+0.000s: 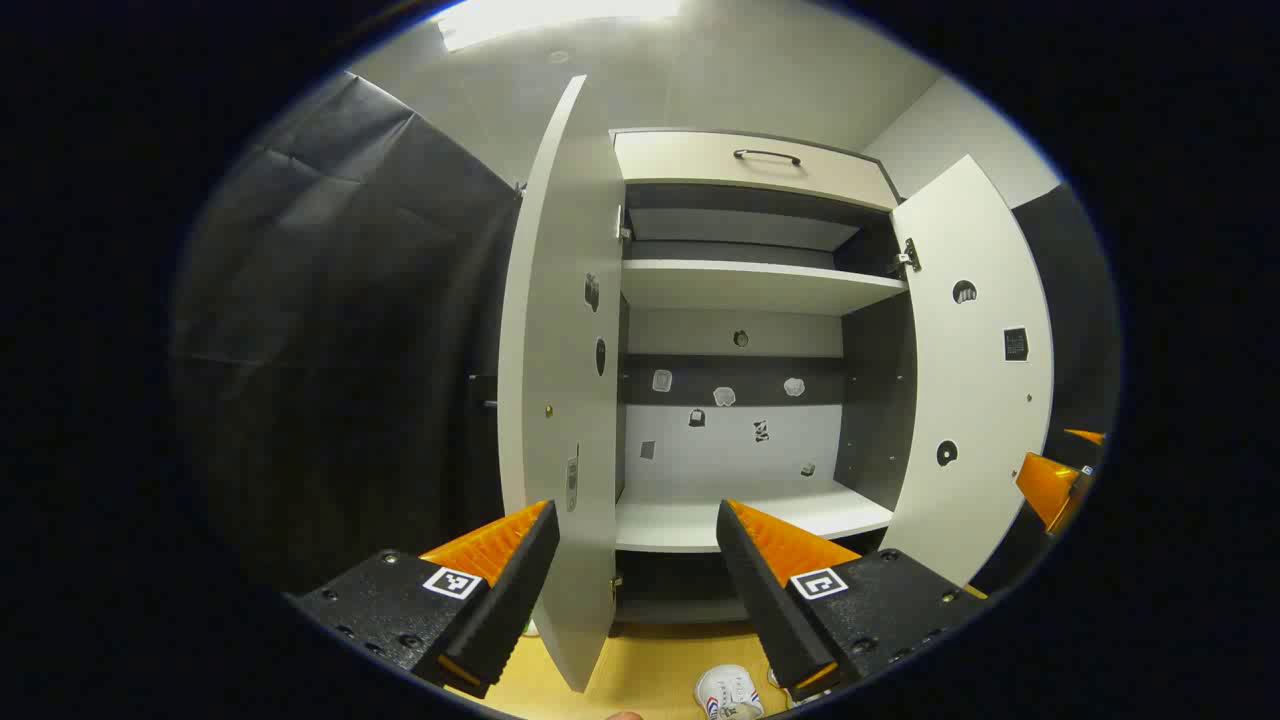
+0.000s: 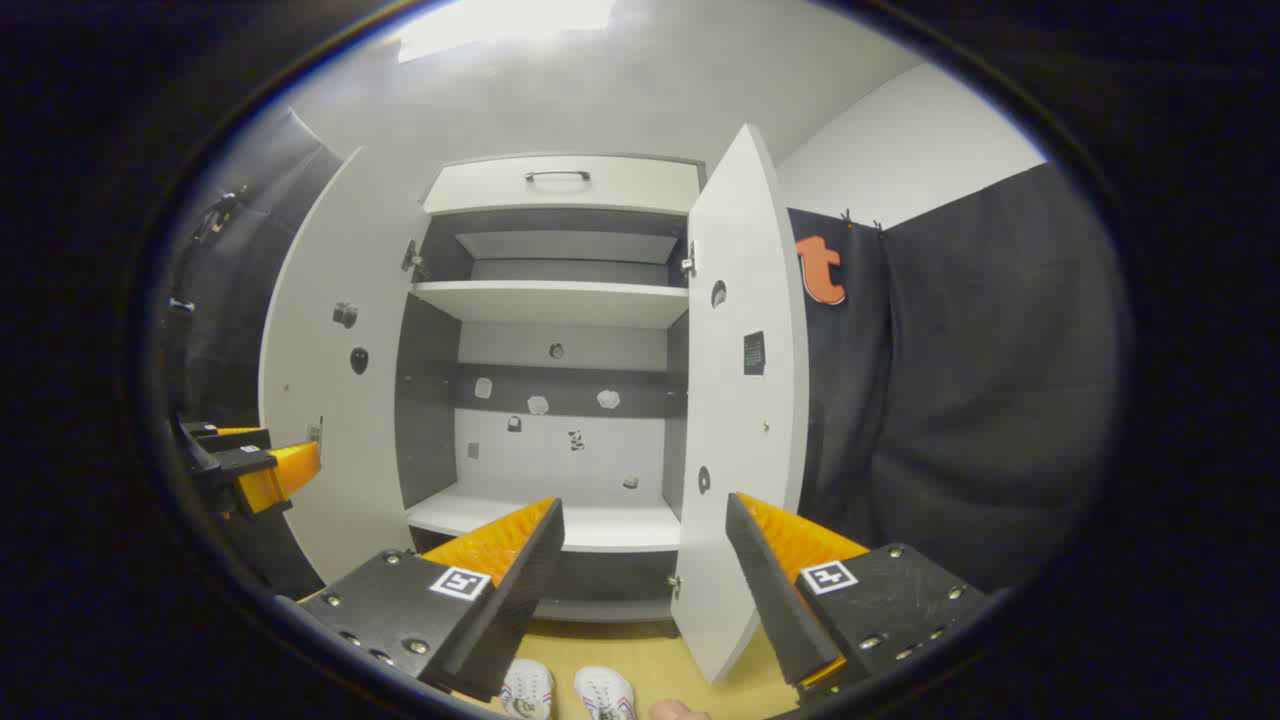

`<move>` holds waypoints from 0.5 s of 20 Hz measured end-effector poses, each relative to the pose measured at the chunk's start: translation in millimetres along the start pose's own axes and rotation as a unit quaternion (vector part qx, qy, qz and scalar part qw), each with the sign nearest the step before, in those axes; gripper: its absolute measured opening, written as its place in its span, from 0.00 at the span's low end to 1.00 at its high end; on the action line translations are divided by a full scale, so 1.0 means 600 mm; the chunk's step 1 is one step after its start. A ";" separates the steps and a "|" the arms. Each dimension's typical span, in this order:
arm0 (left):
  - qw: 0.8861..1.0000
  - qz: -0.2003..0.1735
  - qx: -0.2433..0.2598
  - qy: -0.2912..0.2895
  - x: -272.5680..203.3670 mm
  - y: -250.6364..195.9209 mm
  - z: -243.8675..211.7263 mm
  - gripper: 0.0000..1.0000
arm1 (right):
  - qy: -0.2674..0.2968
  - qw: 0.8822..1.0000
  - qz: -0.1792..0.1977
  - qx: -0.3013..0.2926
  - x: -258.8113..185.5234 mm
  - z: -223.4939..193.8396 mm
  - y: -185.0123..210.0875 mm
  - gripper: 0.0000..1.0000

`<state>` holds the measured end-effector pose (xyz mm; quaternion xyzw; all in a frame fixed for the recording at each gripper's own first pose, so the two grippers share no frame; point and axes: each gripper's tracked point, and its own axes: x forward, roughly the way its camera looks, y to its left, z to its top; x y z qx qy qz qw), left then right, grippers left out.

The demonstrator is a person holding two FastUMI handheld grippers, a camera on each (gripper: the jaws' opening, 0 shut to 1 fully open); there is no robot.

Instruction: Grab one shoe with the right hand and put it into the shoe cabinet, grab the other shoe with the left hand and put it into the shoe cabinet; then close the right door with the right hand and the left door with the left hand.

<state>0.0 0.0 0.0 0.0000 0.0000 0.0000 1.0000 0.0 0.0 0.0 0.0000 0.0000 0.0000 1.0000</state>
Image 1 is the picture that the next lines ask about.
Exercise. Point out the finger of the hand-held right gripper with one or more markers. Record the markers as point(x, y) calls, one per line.
point(1088, 436)
point(1045, 485)

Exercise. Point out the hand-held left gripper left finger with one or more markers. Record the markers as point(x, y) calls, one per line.
point(510, 600)

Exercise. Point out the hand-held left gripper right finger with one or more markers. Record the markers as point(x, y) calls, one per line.
point(760, 600)

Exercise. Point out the white cabinet door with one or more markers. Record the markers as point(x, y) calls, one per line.
point(550, 350)
point(980, 400)

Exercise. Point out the white shoe cabinet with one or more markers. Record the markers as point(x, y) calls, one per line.
point(700, 330)

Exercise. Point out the white cabinet shelf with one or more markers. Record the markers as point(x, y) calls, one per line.
point(750, 290)
point(740, 230)
point(680, 520)

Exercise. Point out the white cabinet drawer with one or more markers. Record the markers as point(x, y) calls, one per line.
point(700, 165)

